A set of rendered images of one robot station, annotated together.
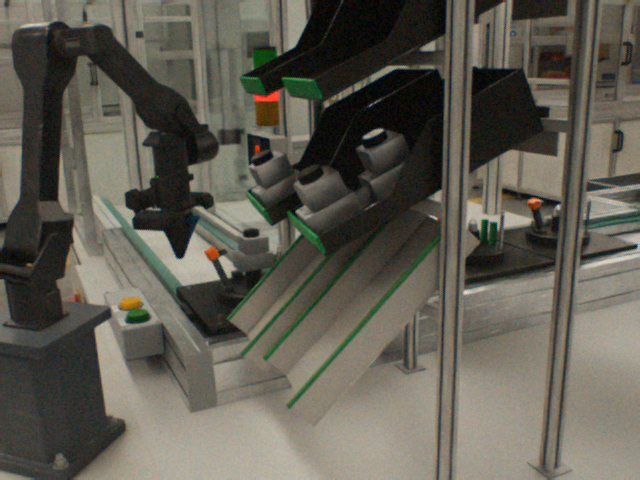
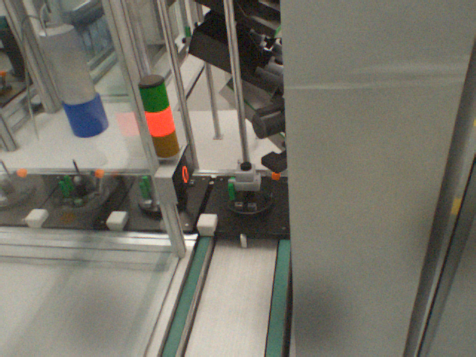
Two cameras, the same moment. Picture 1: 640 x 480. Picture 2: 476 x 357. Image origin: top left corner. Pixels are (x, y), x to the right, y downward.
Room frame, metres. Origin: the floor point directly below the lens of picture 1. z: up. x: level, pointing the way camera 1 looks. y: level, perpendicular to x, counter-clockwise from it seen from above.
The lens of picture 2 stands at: (1.86, 0.58, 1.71)
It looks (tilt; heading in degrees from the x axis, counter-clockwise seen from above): 36 degrees down; 217
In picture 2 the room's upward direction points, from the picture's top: 8 degrees counter-clockwise
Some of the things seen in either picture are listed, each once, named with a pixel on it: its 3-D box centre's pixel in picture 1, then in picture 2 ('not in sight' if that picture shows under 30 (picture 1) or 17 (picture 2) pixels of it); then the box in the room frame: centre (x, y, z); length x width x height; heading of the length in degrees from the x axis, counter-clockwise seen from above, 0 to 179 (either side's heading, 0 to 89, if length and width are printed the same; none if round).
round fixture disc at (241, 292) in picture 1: (254, 290); (249, 198); (1.13, 0.07, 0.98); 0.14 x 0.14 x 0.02
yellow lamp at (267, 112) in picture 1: (267, 112); (165, 140); (1.35, 0.03, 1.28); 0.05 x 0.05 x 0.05
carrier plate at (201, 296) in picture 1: (255, 299); (250, 204); (1.13, 0.07, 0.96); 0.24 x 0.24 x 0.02; 23
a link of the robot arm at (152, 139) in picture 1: (169, 150); not in sight; (1.08, 0.20, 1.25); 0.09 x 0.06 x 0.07; 149
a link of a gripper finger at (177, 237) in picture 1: (173, 242); not in sight; (1.07, 0.20, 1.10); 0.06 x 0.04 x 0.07; 70
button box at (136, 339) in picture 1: (132, 320); not in sight; (1.12, 0.30, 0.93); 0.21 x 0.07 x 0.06; 23
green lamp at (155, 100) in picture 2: (265, 62); (154, 95); (1.35, 0.03, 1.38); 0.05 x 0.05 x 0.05
